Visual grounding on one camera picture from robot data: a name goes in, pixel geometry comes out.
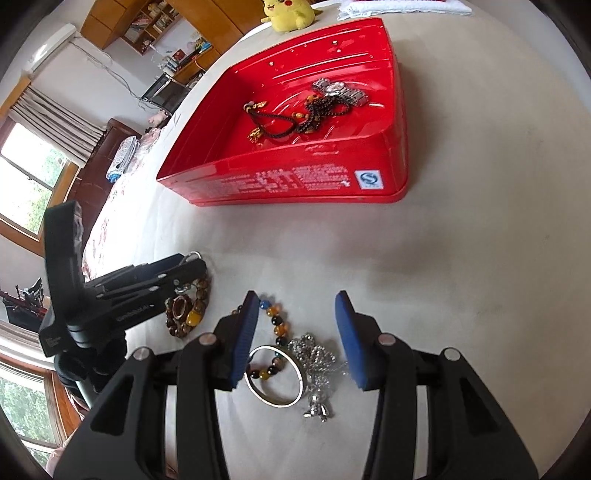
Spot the brown wooden ring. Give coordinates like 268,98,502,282
171,294,192,326

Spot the brown wooden bead bracelet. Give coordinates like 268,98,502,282
164,274,212,339

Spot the multicolour bead bracelet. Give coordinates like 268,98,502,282
230,298,293,381

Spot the black braided cord keychain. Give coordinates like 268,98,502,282
242,101,298,139

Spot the small gold charm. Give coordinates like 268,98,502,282
247,127,264,144

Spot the silver chain necklace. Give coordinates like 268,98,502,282
287,333,350,423

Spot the silver bangle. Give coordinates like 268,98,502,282
243,344,308,409

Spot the dark wooden headboard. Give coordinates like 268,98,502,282
66,118,140,246

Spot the folded patterned cloth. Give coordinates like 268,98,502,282
105,136,139,184

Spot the wooden framed window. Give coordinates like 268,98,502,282
1,77,79,256

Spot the striped curtain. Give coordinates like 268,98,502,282
9,86,105,169

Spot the black office chair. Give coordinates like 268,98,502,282
141,73,189,114

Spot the wooden desk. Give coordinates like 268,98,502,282
172,47,221,85

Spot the red tin box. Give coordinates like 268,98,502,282
157,18,409,206

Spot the white air conditioner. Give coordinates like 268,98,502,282
22,23,77,77

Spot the yellow Pikachu plush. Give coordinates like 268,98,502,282
260,0,322,33

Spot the wall bookshelf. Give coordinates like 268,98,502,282
122,1,180,55

